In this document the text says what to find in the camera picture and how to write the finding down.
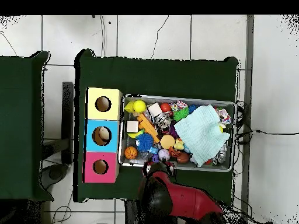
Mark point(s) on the clear plastic bottle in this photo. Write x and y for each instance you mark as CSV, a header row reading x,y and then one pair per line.
x,y
154,150

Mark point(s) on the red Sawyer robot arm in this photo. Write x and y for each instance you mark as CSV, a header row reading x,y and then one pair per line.
x,y
186,200

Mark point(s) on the silver mesh bin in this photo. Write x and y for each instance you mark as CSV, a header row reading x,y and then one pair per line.
x,y
177,166

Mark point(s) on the wooden box with three holes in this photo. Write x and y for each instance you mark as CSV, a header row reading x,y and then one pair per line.
x,y
112,112

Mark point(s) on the orange toy basketball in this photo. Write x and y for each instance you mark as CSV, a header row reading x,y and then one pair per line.
x,y
130,152

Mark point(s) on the blue spiky ball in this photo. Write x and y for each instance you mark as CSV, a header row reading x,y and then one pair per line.
x,y
144,142

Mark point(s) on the toy burger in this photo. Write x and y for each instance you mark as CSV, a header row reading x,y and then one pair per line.
x,y
167,141

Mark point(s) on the orange plastic toy block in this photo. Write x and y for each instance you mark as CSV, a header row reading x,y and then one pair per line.
x,y
148,127

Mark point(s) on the wooden cube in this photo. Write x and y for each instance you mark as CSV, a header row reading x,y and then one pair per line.
x,y
154,109
132,126

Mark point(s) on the yellow ball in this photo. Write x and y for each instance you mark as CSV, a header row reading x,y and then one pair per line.
x,y
139,106

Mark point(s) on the green spiky ball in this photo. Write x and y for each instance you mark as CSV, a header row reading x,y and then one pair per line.
x,y
180,114

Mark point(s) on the yellow cheese wedge toy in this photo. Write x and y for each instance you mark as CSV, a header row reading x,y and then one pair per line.
x,y
129,106

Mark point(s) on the mint green knitted cloth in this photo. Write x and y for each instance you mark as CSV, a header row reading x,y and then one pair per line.
x,y
201,133

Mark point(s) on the dark green table cloth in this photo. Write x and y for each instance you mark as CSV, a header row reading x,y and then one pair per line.
x,y
18,128
158,77

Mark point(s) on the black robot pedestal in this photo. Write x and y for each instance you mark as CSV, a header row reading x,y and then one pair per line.
x,y
132,213

